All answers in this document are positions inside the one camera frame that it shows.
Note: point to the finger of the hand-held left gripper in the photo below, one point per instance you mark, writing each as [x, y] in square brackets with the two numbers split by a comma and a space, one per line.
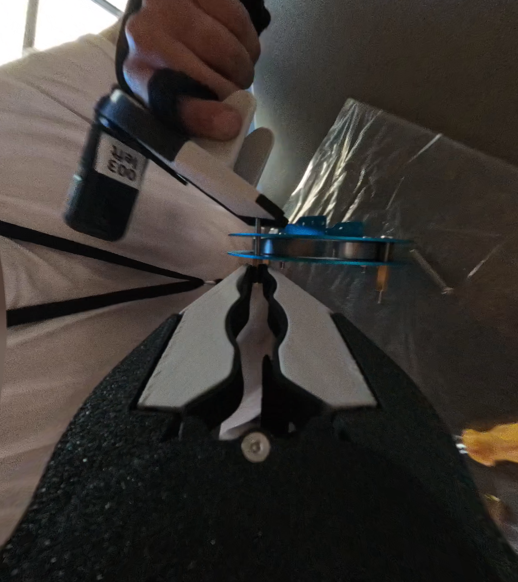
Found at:
[222, 177]

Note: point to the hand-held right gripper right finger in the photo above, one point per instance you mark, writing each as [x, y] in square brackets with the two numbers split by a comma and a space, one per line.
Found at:
[322, 359]

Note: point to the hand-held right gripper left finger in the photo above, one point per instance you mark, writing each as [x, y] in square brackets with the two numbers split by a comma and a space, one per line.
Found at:
[191, 363]

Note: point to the brass hex standoff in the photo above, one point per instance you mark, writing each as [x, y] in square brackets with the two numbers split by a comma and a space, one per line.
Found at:
[381, 279]
[257, 272]

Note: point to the blue metal turntable disc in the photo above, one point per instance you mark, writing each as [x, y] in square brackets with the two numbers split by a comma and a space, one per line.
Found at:
[322, 248]

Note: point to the person's left hand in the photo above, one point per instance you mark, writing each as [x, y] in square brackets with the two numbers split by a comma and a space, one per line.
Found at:
[195, 41]

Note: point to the small metal rod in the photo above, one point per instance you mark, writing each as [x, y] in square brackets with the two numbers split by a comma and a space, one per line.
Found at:
[431, 272]

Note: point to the large clear plastic bag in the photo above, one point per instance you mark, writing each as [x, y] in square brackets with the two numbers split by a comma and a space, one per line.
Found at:
[445, 182]

